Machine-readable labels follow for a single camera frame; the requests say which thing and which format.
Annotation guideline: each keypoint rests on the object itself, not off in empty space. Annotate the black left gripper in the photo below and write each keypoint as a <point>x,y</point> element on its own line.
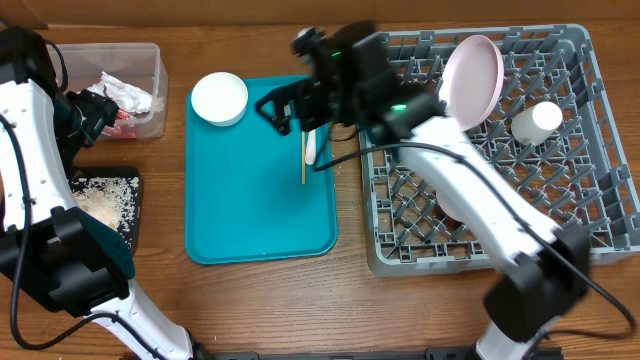
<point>99,111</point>

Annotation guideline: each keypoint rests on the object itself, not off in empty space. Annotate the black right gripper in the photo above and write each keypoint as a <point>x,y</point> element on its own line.
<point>301,92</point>

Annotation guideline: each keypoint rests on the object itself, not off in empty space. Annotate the wooden chopstick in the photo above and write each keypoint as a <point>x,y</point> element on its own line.
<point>303,158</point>

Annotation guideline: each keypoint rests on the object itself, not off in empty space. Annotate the white plastic fork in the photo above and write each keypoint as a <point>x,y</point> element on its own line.
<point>310,149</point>

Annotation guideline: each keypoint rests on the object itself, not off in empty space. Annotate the red snack wrapper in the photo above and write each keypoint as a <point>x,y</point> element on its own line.
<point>123,128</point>

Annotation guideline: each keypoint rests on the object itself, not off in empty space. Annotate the white tissue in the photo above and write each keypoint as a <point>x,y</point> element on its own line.
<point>129,98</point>

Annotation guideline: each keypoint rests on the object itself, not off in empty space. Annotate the white bowl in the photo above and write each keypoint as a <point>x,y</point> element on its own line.
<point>220,98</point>

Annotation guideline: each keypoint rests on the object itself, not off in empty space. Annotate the food scraps pile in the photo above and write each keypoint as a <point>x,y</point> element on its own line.
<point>111,200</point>

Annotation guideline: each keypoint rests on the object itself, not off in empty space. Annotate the pink plate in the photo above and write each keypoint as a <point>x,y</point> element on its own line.
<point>472,81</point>

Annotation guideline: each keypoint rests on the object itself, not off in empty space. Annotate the pink bowl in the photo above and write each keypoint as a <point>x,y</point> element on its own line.
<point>447,210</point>

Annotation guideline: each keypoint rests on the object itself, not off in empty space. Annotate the white upside-down cup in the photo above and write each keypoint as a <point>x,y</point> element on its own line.
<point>537,123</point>

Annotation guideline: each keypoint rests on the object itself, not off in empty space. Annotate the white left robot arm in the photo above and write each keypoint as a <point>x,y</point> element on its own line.
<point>51,249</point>

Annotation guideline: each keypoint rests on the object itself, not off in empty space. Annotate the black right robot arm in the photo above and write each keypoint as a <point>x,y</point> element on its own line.
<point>543,266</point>

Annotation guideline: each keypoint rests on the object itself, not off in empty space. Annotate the black waste tray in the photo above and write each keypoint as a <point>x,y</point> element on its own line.
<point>117,171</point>

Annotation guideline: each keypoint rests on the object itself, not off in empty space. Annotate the grey dishwasher rack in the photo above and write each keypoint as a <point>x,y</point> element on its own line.
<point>578,175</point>

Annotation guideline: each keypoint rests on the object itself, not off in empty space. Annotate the clear plastic bin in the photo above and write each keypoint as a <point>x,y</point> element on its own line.
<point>138,64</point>

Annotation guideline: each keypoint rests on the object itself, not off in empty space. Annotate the teal serving tray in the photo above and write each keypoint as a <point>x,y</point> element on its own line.
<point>248,195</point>

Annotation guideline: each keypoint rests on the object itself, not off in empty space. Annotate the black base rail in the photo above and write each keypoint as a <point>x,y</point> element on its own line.
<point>440,353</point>

